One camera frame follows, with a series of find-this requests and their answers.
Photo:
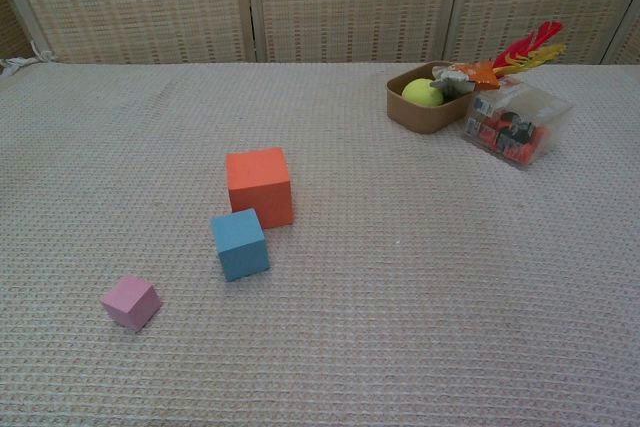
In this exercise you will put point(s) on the blue foam cube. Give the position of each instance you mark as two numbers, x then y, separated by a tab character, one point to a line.
240	247

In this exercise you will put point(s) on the small pink foam cube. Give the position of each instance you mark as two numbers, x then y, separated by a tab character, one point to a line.
130	302

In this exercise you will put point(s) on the large orange foam cube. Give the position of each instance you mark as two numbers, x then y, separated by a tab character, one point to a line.
262	182

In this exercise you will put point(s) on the beige waffle tablecloth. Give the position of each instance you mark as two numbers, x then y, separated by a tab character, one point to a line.
400	272

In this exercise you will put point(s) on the brown oval cardboard box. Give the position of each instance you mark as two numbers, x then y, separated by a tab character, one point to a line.
425	119

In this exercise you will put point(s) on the yellow-green tennis ball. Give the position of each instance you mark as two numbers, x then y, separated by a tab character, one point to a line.
421	93

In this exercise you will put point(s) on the grey crumpled foil piece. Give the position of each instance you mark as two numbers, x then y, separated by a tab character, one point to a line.
450	79

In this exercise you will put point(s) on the orange crumpled snack wrapper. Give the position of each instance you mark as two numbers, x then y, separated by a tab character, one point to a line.
480	74

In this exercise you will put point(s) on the clear plastic box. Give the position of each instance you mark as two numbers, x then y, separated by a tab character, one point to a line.
515	142

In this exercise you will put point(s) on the white pad inside clear box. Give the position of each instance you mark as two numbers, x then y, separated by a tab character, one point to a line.
532	102

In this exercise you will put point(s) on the yellow feather bunch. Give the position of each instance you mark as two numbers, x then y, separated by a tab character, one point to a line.
537	58

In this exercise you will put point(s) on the red feather bunch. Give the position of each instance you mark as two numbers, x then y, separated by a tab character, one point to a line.
535	39

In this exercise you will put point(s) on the white knotted cloth strip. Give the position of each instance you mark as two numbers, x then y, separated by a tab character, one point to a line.
22	62

